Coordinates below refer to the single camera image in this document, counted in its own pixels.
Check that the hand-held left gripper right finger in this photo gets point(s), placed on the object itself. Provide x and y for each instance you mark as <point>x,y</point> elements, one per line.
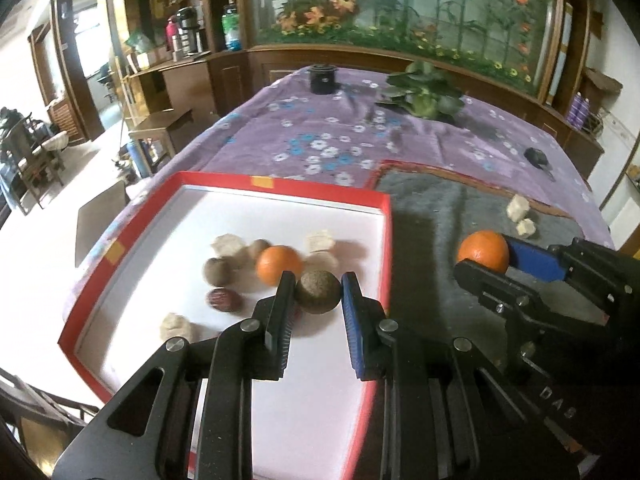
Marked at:
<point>351,330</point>

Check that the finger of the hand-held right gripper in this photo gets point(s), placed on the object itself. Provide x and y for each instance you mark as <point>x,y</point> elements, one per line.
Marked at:
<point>537,262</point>
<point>487,285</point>

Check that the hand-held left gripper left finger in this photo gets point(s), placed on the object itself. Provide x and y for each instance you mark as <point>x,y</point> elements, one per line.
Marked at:
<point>286,330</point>

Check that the orange tangerine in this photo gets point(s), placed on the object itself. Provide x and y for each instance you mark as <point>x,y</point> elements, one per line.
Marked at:
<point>484,251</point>
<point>277,262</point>

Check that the brown longan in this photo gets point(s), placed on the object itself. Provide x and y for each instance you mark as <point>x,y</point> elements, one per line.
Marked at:
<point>258,249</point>
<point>217,270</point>
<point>316,292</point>

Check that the red box with white inside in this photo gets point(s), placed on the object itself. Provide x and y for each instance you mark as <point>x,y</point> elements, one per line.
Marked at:
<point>310,385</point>

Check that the red date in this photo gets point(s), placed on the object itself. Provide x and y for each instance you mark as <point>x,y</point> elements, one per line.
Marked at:
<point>223,299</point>

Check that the black car key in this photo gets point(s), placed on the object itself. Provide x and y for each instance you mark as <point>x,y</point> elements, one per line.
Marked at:
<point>536,156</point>

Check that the purple bottle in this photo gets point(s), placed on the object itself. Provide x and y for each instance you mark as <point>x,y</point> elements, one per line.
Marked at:
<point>584,112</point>
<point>575,110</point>

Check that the brown cardboard box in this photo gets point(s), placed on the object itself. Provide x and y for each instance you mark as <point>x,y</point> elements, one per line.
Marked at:
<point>602,85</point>

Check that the green leafy vegetable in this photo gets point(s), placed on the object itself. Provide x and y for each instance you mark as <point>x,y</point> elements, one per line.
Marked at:
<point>425,100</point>

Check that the purple floral tablecloth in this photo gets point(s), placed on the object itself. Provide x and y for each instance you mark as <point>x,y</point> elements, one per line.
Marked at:
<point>310,125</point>

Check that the brown flat board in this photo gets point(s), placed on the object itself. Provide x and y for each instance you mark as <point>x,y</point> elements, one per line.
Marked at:
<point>102,222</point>

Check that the blue water bottle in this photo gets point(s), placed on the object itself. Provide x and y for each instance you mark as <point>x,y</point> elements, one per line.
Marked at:
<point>136,159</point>

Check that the small wooden table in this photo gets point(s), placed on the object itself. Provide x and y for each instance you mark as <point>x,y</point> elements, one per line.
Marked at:
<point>160,122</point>

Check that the black cylinder container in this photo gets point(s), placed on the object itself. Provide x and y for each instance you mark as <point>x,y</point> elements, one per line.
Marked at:
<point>324,80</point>

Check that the wooden sideboard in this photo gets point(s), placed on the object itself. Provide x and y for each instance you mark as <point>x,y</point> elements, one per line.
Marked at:
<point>185,85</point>

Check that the aquarium with plant backdrop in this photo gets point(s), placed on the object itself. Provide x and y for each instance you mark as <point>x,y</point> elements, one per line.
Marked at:
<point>400,5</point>

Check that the blue green bottle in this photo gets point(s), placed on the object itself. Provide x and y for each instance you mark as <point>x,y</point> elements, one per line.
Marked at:
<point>231,27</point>

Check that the wooden chair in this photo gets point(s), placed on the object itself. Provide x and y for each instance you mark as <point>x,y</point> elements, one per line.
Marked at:
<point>30,155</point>

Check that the black thermos jug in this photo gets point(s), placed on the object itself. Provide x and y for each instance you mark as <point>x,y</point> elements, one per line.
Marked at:
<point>187,30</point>

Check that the red bottle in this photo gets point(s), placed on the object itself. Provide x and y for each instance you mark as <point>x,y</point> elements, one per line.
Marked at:
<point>172,35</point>

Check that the green packet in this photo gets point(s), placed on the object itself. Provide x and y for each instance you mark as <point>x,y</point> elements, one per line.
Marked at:
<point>140,42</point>

